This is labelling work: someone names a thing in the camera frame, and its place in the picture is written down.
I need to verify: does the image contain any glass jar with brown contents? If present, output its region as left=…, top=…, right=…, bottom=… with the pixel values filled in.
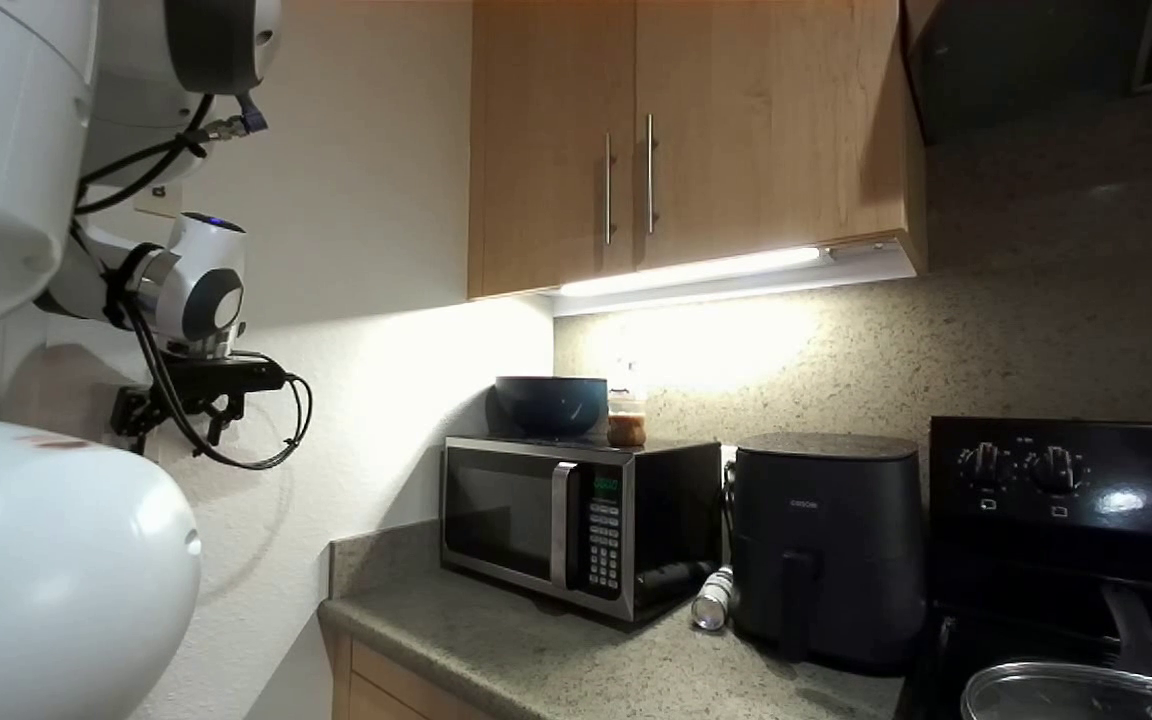
left=603, top=386, right=654, bottom=453

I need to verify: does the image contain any dark range hood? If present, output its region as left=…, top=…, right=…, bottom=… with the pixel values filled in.
left=899, top=0, right=1152, bottom=150

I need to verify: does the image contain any dark blue bowl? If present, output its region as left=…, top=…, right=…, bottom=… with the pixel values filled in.
left=487, top=371, right=618, bottom=444

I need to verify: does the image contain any black camera cable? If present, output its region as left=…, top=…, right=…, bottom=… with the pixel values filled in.
left=69, top=89, right=320, bottom=477

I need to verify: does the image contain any black air fryer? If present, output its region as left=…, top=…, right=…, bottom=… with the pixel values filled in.
left=725, top=430, right=938, bottom=675

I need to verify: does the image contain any wooden wall cabinet with handles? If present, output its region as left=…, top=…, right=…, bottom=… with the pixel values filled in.
left=466, top=0, right=932, bottom=301

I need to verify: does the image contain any black frying pan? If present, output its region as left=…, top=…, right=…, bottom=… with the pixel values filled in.
left=956, top=580, right=1152, bottom=720

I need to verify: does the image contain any stainless steel microwave oven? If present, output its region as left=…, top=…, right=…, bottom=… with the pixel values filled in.
left=437, top=431, right=727, bottom=630

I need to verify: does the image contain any glass pan lid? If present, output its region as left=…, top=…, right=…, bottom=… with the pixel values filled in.
left=956, top=657, right=1152, bottom=720

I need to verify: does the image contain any small white shaker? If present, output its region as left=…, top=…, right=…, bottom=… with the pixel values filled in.
left=688, top=560, right=740, bottom=636

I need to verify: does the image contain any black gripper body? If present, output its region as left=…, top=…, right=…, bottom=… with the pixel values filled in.
left=134, top=371, right=257, bottom=430

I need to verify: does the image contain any under-cabinet light strip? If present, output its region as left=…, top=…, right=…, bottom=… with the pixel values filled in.
left=548, top=231, right=924, bottom=322

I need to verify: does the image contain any black kitchen stove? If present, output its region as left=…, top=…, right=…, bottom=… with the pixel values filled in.
left=891, top=411, right=1152, bottom=720

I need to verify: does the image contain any wooden base cabinet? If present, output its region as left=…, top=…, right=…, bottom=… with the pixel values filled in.
left=320, top=611, right=509, bottom=720

